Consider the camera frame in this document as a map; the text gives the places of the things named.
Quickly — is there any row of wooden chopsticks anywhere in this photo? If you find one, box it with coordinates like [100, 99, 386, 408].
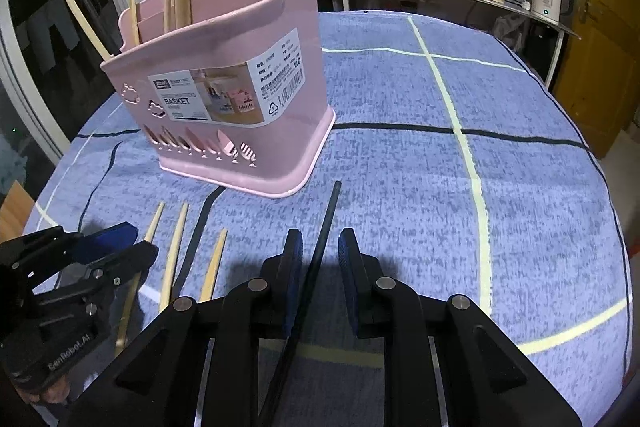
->
[114, 202, 229, 358]

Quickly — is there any brown wooden board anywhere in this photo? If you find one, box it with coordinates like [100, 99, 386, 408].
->
[0, 180, 37, 244]

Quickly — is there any person's left hand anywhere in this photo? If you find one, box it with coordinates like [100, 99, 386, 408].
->
[29, 377, 72, 408]

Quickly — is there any blue checked tablecloth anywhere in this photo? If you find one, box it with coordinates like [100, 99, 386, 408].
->
[22, 9, 633, 427]

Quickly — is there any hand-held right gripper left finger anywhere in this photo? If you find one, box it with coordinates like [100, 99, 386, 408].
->
[60, 229, 306, 427]

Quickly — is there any pink plastic basket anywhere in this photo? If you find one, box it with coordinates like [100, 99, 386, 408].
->
[99, 0, 337, 200]

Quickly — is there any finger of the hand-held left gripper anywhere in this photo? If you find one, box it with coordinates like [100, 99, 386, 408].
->
[70, 222, 139, 264]
[30, 241, 160, 306]

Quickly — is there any yellow wooden door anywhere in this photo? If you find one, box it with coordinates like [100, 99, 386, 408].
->
[552, 0, 640, 160]

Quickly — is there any black chopstick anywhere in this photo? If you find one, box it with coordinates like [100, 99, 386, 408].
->
[257, 181, 342, 427]

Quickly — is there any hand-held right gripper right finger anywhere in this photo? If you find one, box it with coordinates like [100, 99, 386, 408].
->
[337, 228, 583, 427]

